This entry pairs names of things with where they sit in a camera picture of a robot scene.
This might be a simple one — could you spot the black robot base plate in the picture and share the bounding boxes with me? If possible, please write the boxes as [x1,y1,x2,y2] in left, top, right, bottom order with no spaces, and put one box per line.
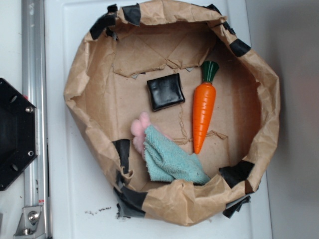
[0,78,37,191]

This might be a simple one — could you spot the teal terry cloth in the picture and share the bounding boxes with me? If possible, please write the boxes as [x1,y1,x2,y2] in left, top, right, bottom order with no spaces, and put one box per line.
[144,125,210,185]

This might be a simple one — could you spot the metal corner bracket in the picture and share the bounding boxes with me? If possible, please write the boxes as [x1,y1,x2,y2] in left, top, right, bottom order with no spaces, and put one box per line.
[13,206,47,239]

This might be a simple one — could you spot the orange plastic toy carrot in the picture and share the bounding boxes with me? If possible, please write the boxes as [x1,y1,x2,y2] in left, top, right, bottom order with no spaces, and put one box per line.
[192,61,219,154]

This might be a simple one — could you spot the pink plush toy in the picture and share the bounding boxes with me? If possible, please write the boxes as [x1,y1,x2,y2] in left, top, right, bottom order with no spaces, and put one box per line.
[131,112,172,160]

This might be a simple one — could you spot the black square box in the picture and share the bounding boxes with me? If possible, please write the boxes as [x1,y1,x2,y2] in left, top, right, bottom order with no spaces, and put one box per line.
[147,73,185,112]

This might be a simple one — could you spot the brown paper bag bin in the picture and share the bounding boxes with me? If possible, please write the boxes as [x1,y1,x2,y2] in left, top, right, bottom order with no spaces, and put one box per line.
[64,0,280,226]

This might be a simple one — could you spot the aluminium extrusion rail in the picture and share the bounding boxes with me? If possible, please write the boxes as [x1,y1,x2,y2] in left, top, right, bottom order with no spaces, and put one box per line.
[21,0,52,239]

